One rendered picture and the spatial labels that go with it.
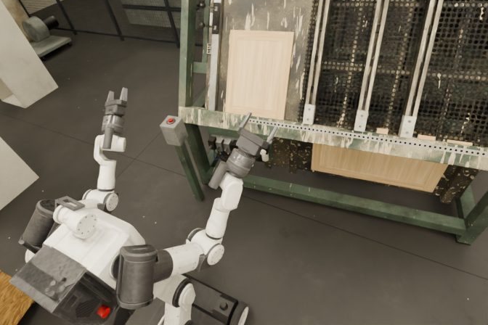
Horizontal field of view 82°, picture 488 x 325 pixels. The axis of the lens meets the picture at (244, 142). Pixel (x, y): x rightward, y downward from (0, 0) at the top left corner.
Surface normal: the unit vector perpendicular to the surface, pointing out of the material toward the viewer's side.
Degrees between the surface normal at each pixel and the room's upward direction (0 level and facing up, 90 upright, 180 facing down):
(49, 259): 0
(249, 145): 45
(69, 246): 0
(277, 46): 58
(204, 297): 0
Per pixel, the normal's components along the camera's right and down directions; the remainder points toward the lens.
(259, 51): -0.35, 0.20
